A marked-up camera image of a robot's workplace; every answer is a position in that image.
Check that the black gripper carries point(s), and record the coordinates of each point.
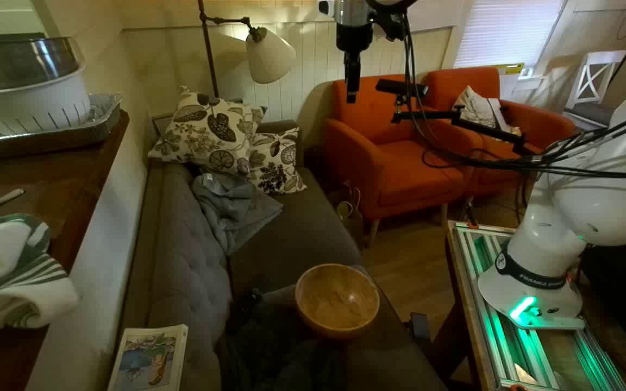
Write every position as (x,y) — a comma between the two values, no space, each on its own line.
(355,30)

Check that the wooden bowl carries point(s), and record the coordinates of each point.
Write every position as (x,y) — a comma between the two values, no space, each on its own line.
(337,299)

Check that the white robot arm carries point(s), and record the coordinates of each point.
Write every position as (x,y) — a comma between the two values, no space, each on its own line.
(576,200)

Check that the wooden countertop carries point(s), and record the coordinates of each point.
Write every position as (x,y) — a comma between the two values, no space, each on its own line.
(47,203)

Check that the white patterned cushion on armchair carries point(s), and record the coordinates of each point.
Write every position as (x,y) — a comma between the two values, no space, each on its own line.
(486,112)

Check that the floor lamp with white shade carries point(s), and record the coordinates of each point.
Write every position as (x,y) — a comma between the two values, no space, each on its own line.
(269,54)

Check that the orange armchair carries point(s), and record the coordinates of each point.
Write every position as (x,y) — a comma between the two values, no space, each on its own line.
(389,166)

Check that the small floral cushion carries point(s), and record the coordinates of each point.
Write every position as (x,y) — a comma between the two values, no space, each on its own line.
(274,160)

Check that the large floral cushion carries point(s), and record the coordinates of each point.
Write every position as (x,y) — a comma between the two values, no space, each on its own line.
(210,131)

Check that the white wooden chair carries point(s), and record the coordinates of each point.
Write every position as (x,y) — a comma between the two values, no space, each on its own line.
(589,84)

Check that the grey blanket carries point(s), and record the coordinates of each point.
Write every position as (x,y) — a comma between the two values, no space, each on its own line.
(234,206)

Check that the dish rack with tray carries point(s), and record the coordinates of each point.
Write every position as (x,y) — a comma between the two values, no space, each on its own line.
(55,116)

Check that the grey tufted sofa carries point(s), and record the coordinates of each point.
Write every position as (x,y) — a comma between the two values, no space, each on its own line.
(179,274)

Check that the dark grey backpack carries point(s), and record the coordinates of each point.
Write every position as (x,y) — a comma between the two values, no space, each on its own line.
(266,345)

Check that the metal pan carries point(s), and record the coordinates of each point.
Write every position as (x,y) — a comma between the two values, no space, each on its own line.
(33,56)

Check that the illustrated book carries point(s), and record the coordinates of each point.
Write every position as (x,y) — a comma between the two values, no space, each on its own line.
(151,359)

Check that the green striped white towel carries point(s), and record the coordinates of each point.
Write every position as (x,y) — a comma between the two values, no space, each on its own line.
(33,283)

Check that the black camera on stand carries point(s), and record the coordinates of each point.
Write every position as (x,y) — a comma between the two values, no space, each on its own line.
(405,91)

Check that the aluminium frame robot table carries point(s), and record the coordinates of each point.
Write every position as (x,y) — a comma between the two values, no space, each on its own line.
(509,357)

